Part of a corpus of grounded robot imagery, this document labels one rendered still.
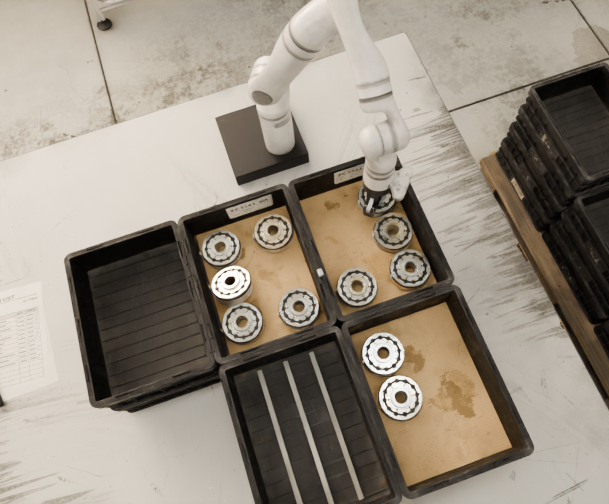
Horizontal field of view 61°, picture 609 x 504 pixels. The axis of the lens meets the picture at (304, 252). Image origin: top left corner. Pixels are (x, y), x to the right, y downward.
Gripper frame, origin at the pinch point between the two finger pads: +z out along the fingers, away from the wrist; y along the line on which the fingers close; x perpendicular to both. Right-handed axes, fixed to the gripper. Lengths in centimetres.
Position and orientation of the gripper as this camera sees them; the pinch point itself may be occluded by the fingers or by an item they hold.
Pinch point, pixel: (374, 203)
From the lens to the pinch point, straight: 141.0
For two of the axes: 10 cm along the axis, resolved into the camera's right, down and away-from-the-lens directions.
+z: 0.6, 3.5, 9.3
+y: -3.8, 8.7, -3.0
